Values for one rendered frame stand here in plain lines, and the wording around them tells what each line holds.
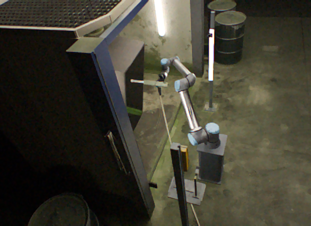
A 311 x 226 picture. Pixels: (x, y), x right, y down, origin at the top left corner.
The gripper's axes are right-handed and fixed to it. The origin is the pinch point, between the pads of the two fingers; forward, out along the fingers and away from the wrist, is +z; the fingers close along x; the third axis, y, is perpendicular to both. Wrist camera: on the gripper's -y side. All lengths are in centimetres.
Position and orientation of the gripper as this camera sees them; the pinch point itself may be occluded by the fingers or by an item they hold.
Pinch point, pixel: (158, 86)
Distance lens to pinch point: 306.1
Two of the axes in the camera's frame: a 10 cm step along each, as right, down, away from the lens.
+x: -9.5, -1.3, 2.8
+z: -2.8, 7.4, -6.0
